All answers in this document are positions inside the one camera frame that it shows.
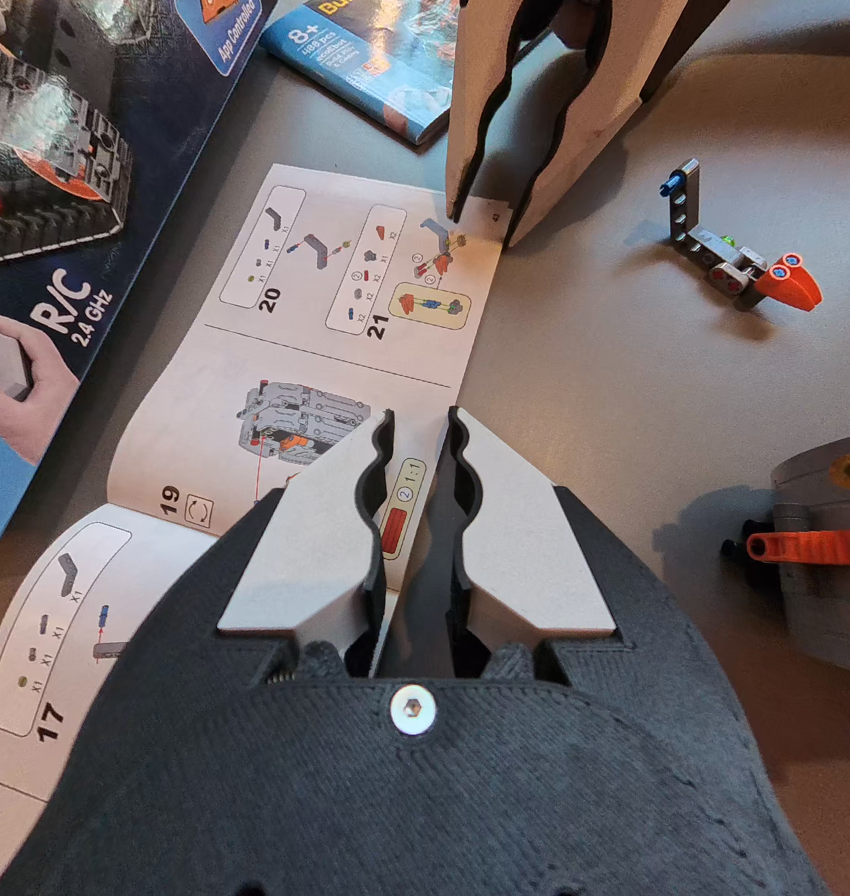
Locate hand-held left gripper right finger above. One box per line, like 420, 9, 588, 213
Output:
447, 405, 619, 657

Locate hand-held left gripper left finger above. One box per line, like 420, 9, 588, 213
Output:
217, 409, 398, 655

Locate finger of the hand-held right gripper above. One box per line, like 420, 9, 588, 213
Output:
443, 0, 538, 224
502, 0, 731, 247

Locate grey brick arm orange claws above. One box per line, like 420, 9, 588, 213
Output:
659, 159, 823, 313

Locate white instruction booklet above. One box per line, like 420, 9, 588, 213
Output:
0, 163, 504, 896

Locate grey brick robot model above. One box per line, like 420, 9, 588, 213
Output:
721, 432, 850, 677

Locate blue closed booklet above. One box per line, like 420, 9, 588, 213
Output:
260, 0, 462, 147

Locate blue toy set box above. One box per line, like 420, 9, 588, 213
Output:
0, 0, 280, 555

